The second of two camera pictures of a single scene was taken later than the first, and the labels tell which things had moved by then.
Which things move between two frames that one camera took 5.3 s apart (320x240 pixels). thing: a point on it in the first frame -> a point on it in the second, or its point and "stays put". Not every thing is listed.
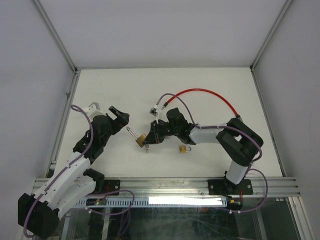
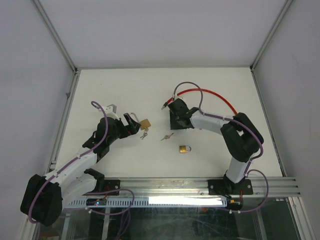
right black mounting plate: (226, 187) stays put
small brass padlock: (184, 149) stays put
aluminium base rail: (186, 187) stays put
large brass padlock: (140, 140) -> (144, 123)
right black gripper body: (162, 130) -> (175, 124)
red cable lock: (165, 104) stays put
